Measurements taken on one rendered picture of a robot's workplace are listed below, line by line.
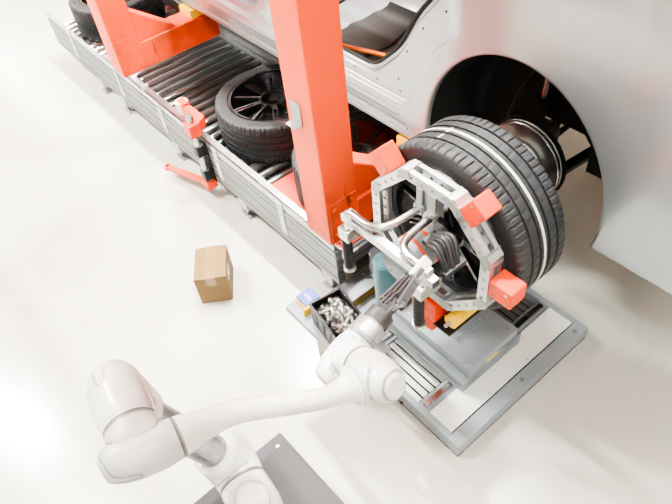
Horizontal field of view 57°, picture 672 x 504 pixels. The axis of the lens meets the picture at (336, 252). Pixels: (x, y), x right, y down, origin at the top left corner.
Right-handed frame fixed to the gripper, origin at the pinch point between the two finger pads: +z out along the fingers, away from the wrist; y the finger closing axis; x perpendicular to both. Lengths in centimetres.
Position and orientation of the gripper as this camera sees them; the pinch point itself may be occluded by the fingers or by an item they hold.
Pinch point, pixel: (420, 268)
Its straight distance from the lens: 175.4
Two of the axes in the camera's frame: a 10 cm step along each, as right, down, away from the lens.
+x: 6.6, 6.9, 3.0
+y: -3.7, -0.5, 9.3
